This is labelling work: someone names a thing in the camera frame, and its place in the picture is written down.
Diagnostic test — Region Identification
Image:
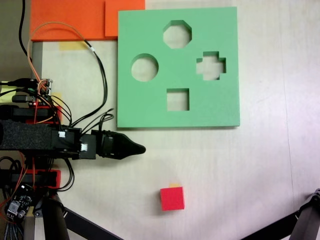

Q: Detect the circuit board with capacitors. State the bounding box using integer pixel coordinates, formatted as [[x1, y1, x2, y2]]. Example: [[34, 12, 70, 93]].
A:
[[4, 184, 34, 222]]

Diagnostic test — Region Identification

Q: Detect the thick black cable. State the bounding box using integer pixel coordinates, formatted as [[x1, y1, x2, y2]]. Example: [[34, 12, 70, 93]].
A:
[[18, 0, 34, 63]]

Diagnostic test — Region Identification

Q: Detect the black gripper wire loop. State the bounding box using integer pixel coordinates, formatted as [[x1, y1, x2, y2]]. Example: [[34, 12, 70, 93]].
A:
[[98, 107, 116, 133]]

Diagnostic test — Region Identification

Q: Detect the black usb plug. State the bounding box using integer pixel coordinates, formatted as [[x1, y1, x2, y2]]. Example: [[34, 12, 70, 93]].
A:
[[11, 94, 36, 104]]

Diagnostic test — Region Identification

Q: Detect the small orange foam block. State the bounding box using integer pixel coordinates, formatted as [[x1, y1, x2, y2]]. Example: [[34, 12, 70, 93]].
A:
[[104, 0, 146, 38]]

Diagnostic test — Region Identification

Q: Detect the thin orange wire cable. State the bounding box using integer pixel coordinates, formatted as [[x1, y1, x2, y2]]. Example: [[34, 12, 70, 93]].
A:
[[26, 21, 95, 89]]

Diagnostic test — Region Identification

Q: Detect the wide yellow tape strip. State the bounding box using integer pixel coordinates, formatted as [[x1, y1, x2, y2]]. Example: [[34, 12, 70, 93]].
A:
[[58, 41, 86, 51]]

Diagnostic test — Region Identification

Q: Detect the red square block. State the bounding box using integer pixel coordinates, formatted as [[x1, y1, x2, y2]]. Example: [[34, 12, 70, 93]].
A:
[[159, 186, 186, 212]]

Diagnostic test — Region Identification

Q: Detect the tripod leg with notched clamps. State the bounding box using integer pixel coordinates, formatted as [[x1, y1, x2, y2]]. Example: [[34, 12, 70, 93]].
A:
[[289, 187, 320, 240]]

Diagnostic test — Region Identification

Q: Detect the long black wire pair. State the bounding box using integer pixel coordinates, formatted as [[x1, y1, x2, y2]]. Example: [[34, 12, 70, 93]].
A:
[[70, 39, 109, 127]]

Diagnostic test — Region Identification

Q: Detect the circuit board with orange wires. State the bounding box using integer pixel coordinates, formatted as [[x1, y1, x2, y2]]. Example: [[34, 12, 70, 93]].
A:
[[29, 78, 54, 107]]

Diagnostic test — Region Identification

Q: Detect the black tripod brace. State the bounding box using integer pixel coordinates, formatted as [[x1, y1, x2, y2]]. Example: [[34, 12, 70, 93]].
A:
[[239, 212, 301, 240], [62, 207, 124, 240]]

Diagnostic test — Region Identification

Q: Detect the black tripod leg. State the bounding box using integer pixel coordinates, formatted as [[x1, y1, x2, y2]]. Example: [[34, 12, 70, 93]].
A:
[[33, 192, 72, 240]]

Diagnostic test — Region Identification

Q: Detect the black servo wire loop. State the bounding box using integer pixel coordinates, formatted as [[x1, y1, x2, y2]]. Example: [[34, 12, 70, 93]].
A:
[[56, 157, 76, 192]]

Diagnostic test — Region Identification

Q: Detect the yellow sticky note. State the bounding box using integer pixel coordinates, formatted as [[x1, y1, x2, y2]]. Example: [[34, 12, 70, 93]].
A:
[[0, 84, 16, 103]]

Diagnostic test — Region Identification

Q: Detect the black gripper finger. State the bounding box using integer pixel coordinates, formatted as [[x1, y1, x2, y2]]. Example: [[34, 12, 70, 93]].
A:
[[117, 132, 147, 150], [117, 149, 147, 161]]

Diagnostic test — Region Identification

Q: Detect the large orange foam board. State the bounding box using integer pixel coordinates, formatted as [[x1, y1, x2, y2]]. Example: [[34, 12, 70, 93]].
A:
[[29, 0, 119, 42]]

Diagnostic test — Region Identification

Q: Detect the green shape-hole board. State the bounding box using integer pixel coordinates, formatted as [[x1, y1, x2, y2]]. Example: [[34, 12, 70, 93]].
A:
[[116, 6, 241, 130]]

